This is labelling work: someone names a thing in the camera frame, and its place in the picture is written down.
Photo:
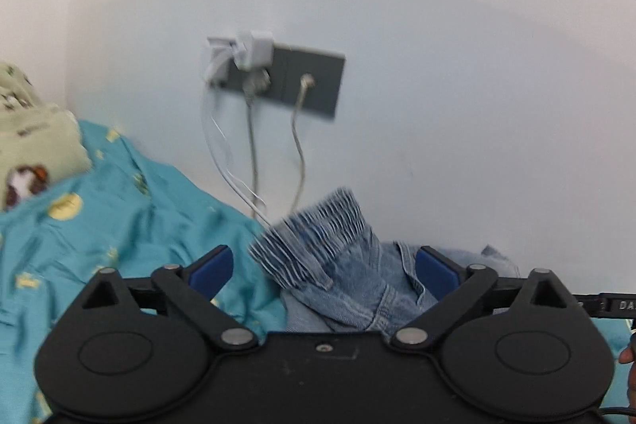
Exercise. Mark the blue denim pants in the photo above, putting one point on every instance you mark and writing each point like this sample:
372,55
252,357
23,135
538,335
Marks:
357,275

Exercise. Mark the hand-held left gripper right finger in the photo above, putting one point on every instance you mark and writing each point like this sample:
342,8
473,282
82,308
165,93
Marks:
437,272

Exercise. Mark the white charger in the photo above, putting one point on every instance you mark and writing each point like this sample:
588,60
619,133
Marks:
256,49

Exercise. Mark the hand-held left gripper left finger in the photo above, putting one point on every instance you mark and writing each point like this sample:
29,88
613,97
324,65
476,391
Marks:
213,270

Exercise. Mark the grey wall outlet panel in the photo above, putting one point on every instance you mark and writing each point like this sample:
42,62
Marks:
318,81

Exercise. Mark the teal printed bed sheet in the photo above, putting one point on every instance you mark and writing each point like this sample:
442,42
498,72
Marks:
124,225

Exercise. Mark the green cartoon print blanket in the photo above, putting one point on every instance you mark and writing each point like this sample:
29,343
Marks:
44,141

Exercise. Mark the person's right hand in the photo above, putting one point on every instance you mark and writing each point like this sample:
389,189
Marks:
627,356

